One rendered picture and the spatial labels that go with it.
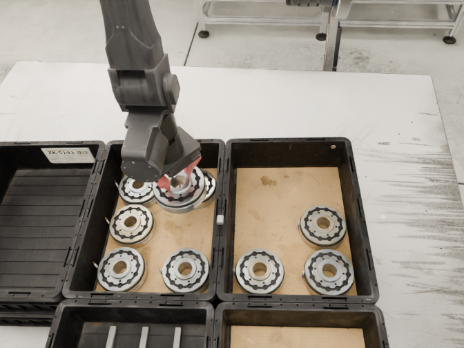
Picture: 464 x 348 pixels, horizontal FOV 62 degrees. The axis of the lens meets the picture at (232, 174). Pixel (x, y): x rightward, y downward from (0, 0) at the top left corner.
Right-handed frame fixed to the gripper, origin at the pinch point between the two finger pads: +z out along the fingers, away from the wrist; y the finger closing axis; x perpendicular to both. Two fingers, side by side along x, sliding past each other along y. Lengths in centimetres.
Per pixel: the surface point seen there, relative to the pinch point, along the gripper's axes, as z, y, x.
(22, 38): 114, 25, 255
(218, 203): 11.3, 5.7, -4.1
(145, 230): 18.0, -9.1, 5.7
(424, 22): 99, 213, 44
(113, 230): 17.9, -14.4, 10.9
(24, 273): 20.7, -35.2, 17.9
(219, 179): 11.6, 10.1, 0.5
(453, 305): 34, 34, -53
